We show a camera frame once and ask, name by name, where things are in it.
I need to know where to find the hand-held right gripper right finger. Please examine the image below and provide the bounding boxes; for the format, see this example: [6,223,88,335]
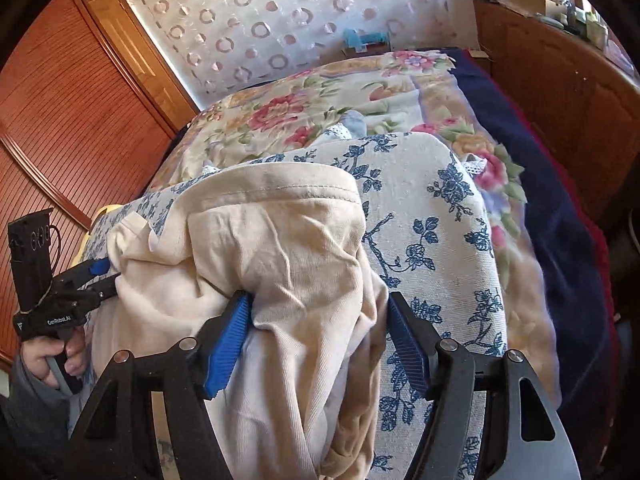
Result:
[387,291,583,480]

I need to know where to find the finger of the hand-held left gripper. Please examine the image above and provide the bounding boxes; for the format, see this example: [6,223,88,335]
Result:
[52,258,112,294]
[70,280,120,311]

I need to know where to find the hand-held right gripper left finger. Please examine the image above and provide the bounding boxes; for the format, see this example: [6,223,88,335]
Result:
[70,292,254,480]

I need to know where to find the peach printed t-shirt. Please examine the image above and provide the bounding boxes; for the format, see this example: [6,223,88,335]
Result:
[92,162,391,480]

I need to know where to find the person's left forearm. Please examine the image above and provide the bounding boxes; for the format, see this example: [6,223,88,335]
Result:
[0,355,81,480]

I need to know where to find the person's left hand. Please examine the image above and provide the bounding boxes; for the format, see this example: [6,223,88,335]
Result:
[20,333,87,388]

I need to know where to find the yellow plush toy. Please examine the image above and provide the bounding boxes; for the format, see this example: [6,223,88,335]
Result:
[75,204,121,266]

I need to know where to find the wooden louvered wardrobe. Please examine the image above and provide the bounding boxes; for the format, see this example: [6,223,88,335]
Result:
[0,0,201,361]

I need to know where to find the blue floral white sheet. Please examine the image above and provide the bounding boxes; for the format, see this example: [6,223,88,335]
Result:
[82,132,506,480]

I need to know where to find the navy blue blanket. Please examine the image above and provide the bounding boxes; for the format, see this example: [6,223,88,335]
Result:
[415,47,611,441]

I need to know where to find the red blanket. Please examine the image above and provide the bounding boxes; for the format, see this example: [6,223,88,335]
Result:
[500,100,621,321]

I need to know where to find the floral blanket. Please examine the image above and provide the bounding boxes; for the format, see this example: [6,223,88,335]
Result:
[165,50,566,406]

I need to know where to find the small cardboard box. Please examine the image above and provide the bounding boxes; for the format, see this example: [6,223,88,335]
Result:
[341,43,391,60]

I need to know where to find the wooden cabinet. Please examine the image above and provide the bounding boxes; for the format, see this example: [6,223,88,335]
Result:
[472,0,640,241]

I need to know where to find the blue plastic toy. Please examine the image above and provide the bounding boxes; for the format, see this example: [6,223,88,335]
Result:
[342,29,390,52]

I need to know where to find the sheer circle-patterned curtain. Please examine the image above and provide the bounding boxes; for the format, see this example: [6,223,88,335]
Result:
[125,0,476,108]

